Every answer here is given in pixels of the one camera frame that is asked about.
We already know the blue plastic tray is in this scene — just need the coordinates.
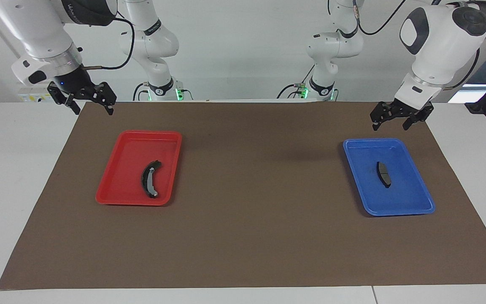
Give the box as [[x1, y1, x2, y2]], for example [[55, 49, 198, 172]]
[[343, 138, 436, 217]]

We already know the black base cable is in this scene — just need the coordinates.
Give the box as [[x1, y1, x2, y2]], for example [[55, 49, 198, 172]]
[[132, 82, 151, 102], [277, 65, 316, 100]]

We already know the red plastic tray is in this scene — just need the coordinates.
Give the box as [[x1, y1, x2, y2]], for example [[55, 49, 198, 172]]
[[95, 130, 183, 206]]

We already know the white power strip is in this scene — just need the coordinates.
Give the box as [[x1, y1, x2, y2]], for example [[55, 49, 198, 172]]
[[18, 86, 56, 103]]

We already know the dark brake pad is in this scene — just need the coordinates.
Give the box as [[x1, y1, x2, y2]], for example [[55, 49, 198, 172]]
[[376, 161, 392, 189]]

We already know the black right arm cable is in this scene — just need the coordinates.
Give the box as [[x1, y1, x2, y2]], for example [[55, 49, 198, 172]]
[[82, 12, 136, 71]]

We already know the brown table mat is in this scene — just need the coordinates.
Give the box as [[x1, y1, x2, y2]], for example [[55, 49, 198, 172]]
[[0, 101, 486, 290]]

